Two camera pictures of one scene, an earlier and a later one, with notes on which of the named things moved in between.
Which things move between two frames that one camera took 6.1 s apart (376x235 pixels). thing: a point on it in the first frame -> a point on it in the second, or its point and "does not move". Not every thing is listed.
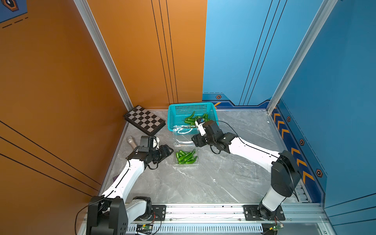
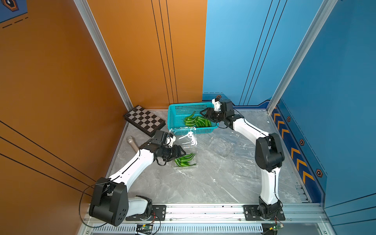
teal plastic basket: (177, 113) does not move
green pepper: (191, 120) does not move
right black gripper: (198, 140) -> (210, 110)
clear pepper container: (244, 172) does not move
